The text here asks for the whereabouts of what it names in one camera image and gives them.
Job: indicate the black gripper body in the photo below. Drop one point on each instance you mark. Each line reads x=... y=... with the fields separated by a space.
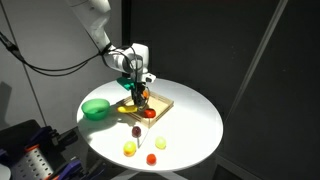
x=137 y=92

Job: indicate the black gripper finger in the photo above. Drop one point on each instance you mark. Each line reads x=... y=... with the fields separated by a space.
x=143 y=104
x=136 y=102

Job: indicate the yellow toy banana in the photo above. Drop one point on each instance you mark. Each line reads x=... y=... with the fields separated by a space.
x=127 y=109

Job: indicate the green plastic bowl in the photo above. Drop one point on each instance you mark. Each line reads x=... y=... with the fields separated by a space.
x=95 y=109

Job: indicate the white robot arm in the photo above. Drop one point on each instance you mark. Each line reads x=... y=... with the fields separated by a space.
x=132 y=60

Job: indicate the wooden crate tray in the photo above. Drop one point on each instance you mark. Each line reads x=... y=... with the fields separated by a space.
x=155 y=101

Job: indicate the orange toy fruit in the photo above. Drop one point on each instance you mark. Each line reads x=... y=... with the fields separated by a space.
x=145 y=94

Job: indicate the red toy tomato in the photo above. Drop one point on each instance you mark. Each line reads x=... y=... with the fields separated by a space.
x=149 y=113

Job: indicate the dark purple toy plum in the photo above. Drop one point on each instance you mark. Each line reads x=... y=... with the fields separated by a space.
x=136 y=131

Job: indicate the yellow-green toy lemon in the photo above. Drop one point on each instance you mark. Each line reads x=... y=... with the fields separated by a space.
x=160 y=142

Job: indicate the yellow-orange toy peach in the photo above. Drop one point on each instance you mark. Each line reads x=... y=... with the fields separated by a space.
x=129 y=148

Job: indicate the round white table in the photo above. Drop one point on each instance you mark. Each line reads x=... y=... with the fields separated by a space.
x=192 y=128

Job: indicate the small red-orange toy fruit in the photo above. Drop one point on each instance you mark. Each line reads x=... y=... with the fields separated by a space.
x=151 y=159

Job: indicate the purple orange clamp lower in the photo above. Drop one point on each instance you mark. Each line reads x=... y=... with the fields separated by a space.
x=73 y=170

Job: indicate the purple orange clamp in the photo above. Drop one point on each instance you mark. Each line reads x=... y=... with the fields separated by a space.
x=73 y=170
x=47 y=136

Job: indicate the purple orange clamp upper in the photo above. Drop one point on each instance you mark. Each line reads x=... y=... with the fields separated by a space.
x=47 y=136

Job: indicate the black perforated board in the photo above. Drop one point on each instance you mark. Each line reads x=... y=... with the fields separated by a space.
x=17 y=164

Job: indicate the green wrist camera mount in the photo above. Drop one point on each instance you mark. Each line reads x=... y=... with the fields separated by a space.
x=126 y=83

